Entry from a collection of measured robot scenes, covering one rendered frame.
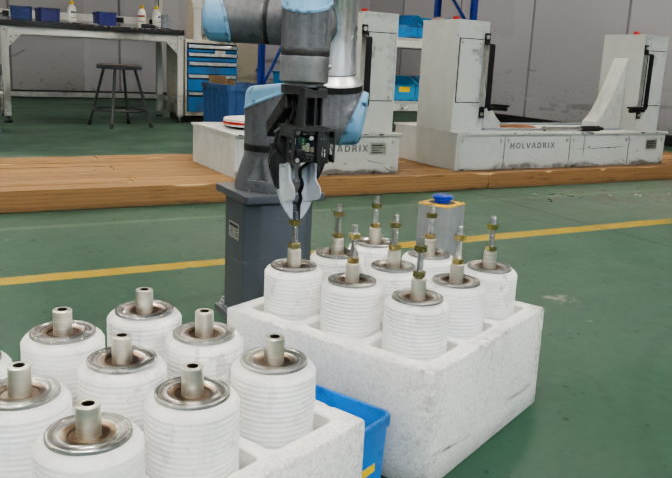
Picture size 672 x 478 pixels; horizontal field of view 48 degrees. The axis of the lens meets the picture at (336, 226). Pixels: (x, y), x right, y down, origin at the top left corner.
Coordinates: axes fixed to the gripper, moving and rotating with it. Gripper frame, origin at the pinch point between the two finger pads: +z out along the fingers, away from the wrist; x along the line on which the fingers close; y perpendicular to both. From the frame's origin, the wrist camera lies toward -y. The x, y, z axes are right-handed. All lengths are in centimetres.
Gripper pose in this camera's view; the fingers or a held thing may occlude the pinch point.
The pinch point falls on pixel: (294, 209)
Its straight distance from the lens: 122.8
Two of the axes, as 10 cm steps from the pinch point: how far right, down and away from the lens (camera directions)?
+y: 4.0, 2.2, -8.9
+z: -0.5, 9.8, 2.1
